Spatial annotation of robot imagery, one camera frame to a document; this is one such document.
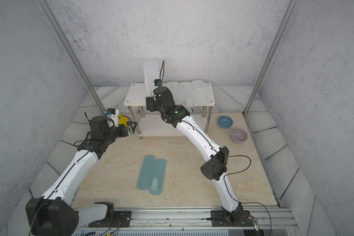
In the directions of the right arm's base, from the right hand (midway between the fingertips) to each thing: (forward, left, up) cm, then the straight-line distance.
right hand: (152, 97), depth 76 cm
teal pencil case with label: (-31, 0, -36) cm, 48 cm away
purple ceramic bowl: (+4, -54, -37) cm, 65 cm away
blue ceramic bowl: (+16, -47, -37) cm, 62 cm away
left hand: (-8, +11, -11) cm, 18 cm away
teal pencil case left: (-24, +7, -37) cm, 45 cm away
